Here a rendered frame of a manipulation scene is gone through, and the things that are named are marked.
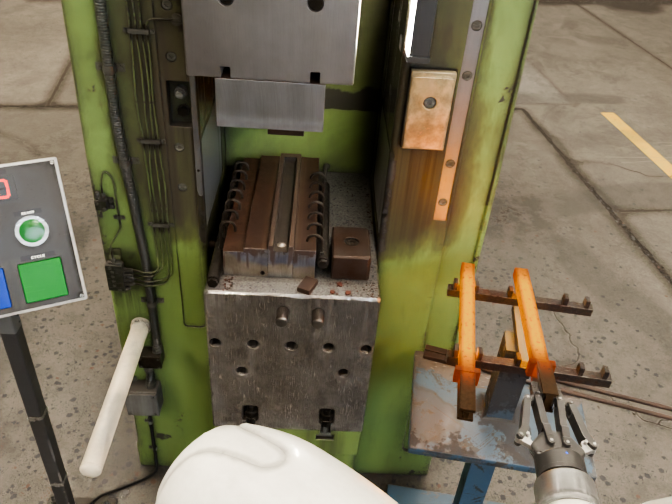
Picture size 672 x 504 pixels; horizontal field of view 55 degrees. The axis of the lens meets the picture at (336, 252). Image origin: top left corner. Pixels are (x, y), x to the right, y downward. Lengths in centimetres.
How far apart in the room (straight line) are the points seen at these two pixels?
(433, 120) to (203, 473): 102
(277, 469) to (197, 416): 156
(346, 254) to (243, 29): 52
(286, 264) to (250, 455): 95
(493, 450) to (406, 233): 52
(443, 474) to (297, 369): 87
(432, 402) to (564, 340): 138
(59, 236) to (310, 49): 59
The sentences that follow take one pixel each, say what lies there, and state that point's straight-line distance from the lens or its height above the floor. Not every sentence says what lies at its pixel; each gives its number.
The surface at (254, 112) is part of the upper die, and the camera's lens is 123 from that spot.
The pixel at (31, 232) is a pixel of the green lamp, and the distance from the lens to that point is 134.
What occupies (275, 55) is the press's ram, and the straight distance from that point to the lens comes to 119.
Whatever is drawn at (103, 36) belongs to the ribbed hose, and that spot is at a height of 139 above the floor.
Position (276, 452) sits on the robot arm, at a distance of 49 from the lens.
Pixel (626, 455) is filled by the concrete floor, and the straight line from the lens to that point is 254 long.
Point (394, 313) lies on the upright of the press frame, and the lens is 169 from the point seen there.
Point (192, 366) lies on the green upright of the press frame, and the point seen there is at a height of 47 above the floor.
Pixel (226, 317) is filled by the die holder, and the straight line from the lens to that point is 144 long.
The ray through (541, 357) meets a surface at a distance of 126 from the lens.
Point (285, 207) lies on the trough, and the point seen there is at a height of 99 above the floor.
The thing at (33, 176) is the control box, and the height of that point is 117.
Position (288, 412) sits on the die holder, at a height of 53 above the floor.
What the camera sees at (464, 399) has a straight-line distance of 120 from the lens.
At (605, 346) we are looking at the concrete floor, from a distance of 291.
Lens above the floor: 181
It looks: 36 degrees down
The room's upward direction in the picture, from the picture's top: 5 degrees clockwise
